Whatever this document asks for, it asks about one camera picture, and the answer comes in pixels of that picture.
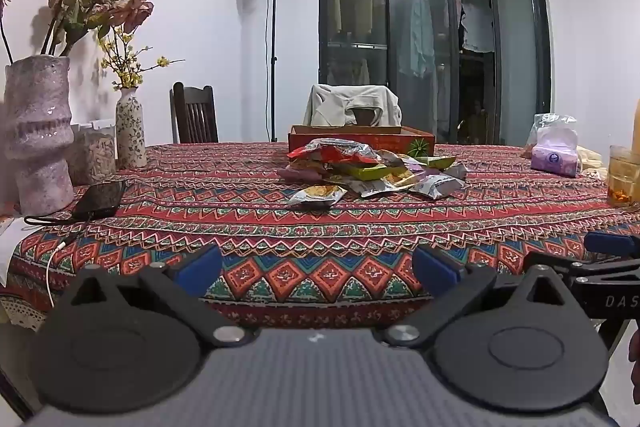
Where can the beige jacket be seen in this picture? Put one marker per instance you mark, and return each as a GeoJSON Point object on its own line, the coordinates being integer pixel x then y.
{"type": "Point", "coordinates": [330, 107]}

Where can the pile of snack packets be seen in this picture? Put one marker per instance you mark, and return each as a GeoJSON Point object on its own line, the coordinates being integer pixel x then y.
{"type": "Point", "coordinates": [360, 167]}

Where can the light blue hanging shirt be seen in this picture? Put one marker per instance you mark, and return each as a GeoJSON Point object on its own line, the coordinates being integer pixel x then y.
{"type": "Point", "coordinates": [421, 37]}

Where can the sliding glass door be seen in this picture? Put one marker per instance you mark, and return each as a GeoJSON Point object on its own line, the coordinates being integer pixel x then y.
{"type": "Point", "coordinates": [520, 57]}

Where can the white hanging garment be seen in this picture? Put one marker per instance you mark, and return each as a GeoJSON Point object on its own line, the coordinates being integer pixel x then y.
{"type": "Point", "coordinates": [477, 29]}

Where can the white paper sheet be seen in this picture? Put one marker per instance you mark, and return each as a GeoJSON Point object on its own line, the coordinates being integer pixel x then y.
{"type": "Point", "coordinates": [10, 247]}

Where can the beige bag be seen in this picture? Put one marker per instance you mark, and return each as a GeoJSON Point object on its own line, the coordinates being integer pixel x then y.
{"type": "Point", "coordinates": [592, 162]}

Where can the yellow flower sprigs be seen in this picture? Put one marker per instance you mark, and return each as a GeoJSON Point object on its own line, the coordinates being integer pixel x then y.
{"type": "Point", "coordinates": [125, 67]}

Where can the lace table cover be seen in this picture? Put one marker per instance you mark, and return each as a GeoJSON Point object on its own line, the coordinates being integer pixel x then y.
{"type": "Point", "coordinates": [22, 312]}

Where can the yellow bottle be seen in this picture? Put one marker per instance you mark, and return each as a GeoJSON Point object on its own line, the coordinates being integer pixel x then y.
{"type": "Point", "coordinates": [637, 122]}

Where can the small floral vase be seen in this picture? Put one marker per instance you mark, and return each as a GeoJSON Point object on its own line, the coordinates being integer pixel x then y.
{"type": "Point", "coordinates": [131, 132]}

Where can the black smartphone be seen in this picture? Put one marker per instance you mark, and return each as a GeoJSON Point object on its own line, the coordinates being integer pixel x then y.
{"type": "Point", "coordinates": [100, 199]}

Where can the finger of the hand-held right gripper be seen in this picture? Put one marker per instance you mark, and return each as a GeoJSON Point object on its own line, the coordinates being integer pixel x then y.
{"type": "Point", "coordinates": [612, 242]}
{"type": "Point", "coordinates": [600, 269]}

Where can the red cardboard box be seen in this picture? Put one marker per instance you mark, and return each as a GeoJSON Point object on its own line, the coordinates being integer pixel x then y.
{"type": "Point", "coordinates": [310, 138]}

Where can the glass cup of tea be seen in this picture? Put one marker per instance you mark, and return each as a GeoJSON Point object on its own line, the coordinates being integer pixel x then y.
{"type": "Point", "coordinates": [624, 177]}

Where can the large pink textured vase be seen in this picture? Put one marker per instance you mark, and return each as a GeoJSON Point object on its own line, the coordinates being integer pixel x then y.
{"type": "Point", "coordinates": [40, 132]}

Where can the dark wooden chair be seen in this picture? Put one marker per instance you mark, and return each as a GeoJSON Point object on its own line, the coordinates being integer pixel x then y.
{"type": "Point", "coordinates": [195, 117]}
{"type": "Point", "coordinates": [364, 117]}

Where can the person's right hand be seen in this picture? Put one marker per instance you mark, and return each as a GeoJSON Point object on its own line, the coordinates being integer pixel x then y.
{"type": "Point", "coordinates": [635, 362]}

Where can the floor lamp on stand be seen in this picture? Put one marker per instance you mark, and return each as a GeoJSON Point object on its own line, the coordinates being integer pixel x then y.
{"type": "Point", "coordinates": [274, 57]}

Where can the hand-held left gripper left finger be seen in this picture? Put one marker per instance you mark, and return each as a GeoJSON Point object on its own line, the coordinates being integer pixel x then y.
{"type": "Point", "coordinates": [201, 264]}

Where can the glass jar with white lid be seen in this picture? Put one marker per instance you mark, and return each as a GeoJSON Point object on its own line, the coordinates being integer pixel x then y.
{"type": "Point", "coordinates": [92, 152]}

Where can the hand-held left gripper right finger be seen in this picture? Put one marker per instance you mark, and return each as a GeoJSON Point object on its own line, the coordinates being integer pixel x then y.
{"type": "Point", "coordinates": [434, 269]}

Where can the purple tissue pack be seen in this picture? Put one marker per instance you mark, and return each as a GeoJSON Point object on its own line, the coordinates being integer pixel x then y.
{"type": "Point", "coordinates": [555, 159]}

